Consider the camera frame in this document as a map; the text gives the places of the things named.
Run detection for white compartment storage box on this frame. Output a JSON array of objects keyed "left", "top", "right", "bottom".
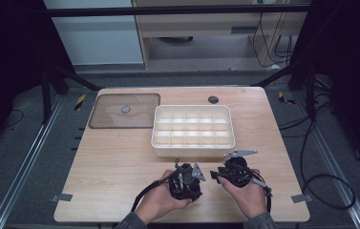
[{"left": 150, "top": 104, "right": 236, "bottom": 158}]

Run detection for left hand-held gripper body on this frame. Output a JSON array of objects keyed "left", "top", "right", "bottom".
[{"left": 168, "top": 157, "right": 207, "bottom": 202}]

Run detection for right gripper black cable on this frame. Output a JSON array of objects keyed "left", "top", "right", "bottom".
[{"left": 249, "top": 170, "right": 274, "bottom": 215}]

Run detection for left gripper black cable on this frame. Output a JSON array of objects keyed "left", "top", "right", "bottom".
[{"left": 131, "top": 171, "right": 181, "bottom": 213}]

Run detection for grey tape strip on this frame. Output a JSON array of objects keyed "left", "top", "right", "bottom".
[
  {"left": 290, "top": 193, "right": 314, "bottom": 204},
  {"left": 50, "top": 193, "right": 74, "bottom": 203}
]

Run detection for black looped floor cable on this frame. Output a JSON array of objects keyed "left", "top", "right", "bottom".
[{"left": 277, "top": 115, "right": 357, "bottom": 211}]

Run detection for black curtain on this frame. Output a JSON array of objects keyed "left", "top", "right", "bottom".
[
  {"left": 0, "top": 0, "right": 75, "bottom": 156},
  {"left": 290, "top": 0, "right": 360, "bottom": 179}
]

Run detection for thin black floor cable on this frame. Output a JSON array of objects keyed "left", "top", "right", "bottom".
[{"left": 3, "top": 108, "right": 25, "bottom": 129}]

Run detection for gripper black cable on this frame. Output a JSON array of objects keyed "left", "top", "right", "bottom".
[
  {"left": 131, "top": 171, "right": 181, "bottom": 213},
  {"left": 249, "top": 170, "right": 274, "bottom": 215}
]

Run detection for metal floor rail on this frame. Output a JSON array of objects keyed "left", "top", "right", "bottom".
[
  {"left": 0, "top": 94, "right": 65, "bottom": 229},
  {"left": 294, "top": 91, "right": 360, "bottom": 229}
]

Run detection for person's right hand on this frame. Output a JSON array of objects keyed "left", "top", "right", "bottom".
[{"left": 218, "top": 176, "right": 268, "bottom": 220}]

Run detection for hanging black desk cables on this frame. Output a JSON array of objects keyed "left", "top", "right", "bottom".
[{"left": 251, "top": 11, "right": 294, "bottom": 69}]

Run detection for person's left hand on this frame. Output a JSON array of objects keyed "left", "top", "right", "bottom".
[{"left": 135, "top": 169, "right": 193, "bottom": 225}]

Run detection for transparent box lid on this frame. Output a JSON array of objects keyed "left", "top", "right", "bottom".
[{"left": 88, "top": 93, "right": 161, "bottom": 130}]

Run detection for yellow black striped tape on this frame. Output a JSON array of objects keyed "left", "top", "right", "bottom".
[
  {"left": 277, "top": 91, "right": 296, "bottom": 106},
  {"left": 74, "top": 94, "right": 87, "bottom": 112}
]

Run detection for black metal stand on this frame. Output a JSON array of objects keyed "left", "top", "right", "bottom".
[
  {"left": 251, "top": 61, "right": 317, "bottom": 121},
  {"left": 41, "top": 64, "right": 103, "bottom": 125}
]

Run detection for black horizontal frame bar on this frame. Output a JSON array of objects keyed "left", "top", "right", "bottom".
[{"left": 45, "top": 4, "right": 311, "bottom": 18}]

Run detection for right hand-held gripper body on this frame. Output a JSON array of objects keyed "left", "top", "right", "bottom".
[{"left": 218, "top": 149, "right": 259, "bottom": 189}]

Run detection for light wooden desk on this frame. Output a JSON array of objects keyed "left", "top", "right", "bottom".
[{"left": 131, "top": 0, "right": 309, "bottom": 70}]

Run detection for white cabinet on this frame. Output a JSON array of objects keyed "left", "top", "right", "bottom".
[{"left": 43, "top": 0, "right": 144, "bottom": 67}]

